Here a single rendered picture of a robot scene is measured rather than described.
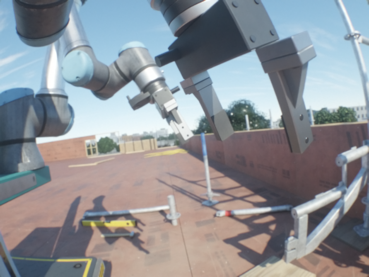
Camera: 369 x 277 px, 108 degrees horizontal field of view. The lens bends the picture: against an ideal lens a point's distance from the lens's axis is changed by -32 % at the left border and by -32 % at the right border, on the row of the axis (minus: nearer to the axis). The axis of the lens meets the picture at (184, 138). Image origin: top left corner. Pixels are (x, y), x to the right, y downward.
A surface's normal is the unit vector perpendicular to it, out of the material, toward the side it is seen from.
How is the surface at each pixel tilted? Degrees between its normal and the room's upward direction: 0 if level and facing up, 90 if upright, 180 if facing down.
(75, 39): 78
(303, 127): 97
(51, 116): 94
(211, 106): 97
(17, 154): 70
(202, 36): 114
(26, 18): 154
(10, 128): 90
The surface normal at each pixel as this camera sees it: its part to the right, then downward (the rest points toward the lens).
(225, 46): -0.80, 0.51
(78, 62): -0.13, 0.11
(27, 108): 0.98, -0.15
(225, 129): 0.40, 0.08
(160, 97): 0.06, -0.11
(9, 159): 0.40, -0.38
